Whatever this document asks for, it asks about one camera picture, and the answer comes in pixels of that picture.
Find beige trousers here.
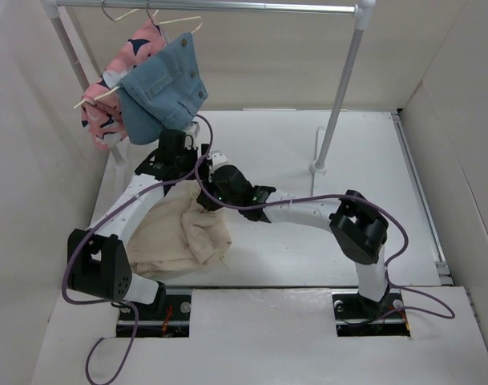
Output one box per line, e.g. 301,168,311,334
126,180,232,278

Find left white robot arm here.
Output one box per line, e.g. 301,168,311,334
61,123,212,318

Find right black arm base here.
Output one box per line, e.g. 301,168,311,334
333,292,410,338

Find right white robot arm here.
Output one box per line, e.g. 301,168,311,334
195,164,389,316

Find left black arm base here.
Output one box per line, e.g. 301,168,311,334
113,294,192,338

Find wooden hanger under pink shorts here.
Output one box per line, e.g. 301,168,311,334
73,1,143,110

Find wooden hanger under denim shorts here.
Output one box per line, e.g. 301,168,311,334
93,1,203,102

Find blue denim shorts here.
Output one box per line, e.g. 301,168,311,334
116,32,208,145

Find pink floral shorts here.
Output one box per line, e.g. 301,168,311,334
79,19,167,152

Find metal clothes rack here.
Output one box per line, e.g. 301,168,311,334
41,1,376,175

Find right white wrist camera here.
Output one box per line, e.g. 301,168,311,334
209,151,228,172

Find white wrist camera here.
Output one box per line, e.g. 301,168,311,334
209,151,228,172
185,121,200,138

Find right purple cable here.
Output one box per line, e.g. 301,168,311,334
195,154,457,322

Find purple cable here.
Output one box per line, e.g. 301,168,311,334
61,115,216,384
195,154,457,322

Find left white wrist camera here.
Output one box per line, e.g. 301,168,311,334
185,121,200,138

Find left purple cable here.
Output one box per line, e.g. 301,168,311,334
61,115,216,384

